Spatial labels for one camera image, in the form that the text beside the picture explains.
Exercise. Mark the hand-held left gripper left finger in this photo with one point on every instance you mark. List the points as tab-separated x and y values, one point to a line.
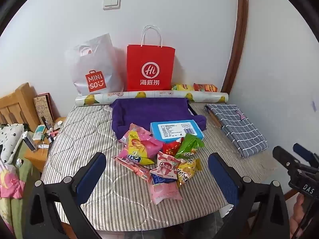
92	176

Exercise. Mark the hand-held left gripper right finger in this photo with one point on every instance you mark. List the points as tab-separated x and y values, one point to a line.
224	176

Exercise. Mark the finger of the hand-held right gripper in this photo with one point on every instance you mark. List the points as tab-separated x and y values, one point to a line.
284	156
302	153

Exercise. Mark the yellow snack packet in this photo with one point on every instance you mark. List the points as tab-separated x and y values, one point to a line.
187	170

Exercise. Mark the long pink orange snack packet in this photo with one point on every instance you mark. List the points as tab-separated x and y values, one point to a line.
134	169

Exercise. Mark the green snack packet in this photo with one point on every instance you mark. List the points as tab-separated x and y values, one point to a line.
189	147

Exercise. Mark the pink yellow snack bag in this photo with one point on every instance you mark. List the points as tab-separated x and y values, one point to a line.
134	158

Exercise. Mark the red snack packet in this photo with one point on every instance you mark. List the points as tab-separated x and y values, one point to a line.
172	149

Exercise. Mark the pink strawberry snack packet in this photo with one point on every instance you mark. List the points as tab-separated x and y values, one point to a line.
165	165

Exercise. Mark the pink peach cake packet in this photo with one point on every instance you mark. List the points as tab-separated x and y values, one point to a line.
164	191

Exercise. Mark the small blue snack packet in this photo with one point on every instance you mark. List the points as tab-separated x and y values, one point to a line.
159	178

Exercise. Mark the plain pink snack bag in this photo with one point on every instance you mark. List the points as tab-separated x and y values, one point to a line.
152	147

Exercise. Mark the blue tissue pack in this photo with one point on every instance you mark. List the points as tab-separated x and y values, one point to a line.
172	129

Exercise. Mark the purple fabric basket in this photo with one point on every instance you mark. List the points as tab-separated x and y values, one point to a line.
149	109

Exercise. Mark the person's right hand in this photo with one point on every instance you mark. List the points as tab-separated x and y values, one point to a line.
297	219

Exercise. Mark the striped quilted cloth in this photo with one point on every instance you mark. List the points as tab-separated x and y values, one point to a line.
74	142

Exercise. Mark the grey checked folded cloth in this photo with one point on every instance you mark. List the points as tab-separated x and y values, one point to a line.
236	127

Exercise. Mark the brown wooden strip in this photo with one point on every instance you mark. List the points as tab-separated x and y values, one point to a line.
214	119

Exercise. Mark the wooden nightstand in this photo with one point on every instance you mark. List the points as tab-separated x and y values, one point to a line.
37	156

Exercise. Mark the small white jar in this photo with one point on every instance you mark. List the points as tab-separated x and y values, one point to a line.
57	125

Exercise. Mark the teal white box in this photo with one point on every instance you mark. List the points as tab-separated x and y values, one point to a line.
39	132

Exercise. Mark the dark blue box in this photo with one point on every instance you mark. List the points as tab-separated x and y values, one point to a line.
29	140

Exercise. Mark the green bedsheet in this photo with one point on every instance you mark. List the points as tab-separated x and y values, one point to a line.
20	209

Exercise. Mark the pink star cushion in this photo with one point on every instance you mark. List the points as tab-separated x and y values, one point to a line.
12	181

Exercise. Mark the patterned notebook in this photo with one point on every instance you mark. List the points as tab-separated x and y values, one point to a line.
44	104

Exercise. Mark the white black flowered pillow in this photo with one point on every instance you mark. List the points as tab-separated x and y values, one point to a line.
10	139

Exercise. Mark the red orange snack bag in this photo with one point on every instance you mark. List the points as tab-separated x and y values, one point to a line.
205	87

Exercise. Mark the yellow green snack bag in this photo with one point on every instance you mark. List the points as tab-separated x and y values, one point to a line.
183	87

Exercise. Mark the fruit printed paper roll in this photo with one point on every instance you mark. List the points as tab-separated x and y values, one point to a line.
159	95

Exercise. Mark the wooden headboard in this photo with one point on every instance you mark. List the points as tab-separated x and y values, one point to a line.
17	99

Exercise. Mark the white plastic shopping bag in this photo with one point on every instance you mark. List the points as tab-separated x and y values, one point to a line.
99	59

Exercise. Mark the red paper carrier bag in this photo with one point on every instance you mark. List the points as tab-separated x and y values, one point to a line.
149	54

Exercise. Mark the brown wooden door frame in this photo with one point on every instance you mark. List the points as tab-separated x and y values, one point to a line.
240	29

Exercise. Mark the white wall light switch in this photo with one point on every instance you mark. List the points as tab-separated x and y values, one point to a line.
112	3

